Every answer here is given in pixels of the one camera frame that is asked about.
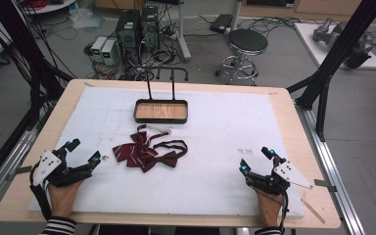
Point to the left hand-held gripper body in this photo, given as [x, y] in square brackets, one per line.
[47, 164]

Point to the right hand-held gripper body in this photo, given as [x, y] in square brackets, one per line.
[290, 174]

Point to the striped red bow tie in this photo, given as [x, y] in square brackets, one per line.
[133, 154]

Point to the black rack with wooden tray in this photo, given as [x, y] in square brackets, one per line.
[161, 111]

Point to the person's right hand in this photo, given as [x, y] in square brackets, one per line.
[269, 210]

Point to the white foam mat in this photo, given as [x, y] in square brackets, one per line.
[209, 147]

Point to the tan tape strip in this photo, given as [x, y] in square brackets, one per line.
[313, 211]

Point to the white power supply unit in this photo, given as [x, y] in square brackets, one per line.
[98, 47]
[108, 52]

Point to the black round stool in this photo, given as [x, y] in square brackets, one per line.
[247, 40]

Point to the white floor platform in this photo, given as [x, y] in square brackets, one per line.
[310, 42]

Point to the large black computer tower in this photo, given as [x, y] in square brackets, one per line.
[128, 32]

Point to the clear plastic bag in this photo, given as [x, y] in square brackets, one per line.
[84, 18]

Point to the black flat box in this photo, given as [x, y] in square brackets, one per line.
[221, 23]

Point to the white round table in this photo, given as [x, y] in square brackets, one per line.
[50, 7]

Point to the small black computer tower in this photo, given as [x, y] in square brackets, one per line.
[149, 27]

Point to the grey desk leg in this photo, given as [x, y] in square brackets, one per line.
[183, 36]

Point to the grey metal bracket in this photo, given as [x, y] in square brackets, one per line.
[19, 171]
[324, 185]

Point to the aluminium rail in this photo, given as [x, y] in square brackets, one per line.
[3, 182]
[333, 169]

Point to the black metal frame post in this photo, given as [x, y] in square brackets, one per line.
[23, 42]
[342, 49]

